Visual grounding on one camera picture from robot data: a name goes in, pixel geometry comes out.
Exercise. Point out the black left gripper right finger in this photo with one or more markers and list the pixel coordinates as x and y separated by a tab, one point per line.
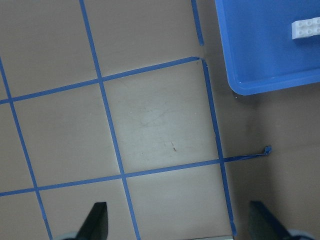
263	225

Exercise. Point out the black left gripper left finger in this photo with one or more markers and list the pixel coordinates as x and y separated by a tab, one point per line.
95	226

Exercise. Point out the white block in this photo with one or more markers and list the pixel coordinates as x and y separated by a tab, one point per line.
304	28

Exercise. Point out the blue plastic tray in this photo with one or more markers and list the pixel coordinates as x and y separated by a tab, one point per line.
259	52

